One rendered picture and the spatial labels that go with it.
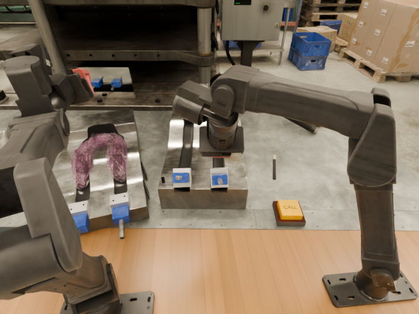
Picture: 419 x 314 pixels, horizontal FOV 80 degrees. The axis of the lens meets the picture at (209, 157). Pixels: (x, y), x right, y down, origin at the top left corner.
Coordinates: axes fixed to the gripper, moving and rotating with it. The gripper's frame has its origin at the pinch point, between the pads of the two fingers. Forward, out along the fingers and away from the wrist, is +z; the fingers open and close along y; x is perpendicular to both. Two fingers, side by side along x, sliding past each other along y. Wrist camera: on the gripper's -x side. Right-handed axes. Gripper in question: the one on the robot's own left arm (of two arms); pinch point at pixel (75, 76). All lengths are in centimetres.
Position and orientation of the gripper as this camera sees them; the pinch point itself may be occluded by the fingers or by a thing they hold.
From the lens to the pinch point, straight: 73.8
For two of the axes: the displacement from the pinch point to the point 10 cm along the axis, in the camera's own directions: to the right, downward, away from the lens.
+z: -0.7, -6.5, 7.6
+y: -9.8, 1.7, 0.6
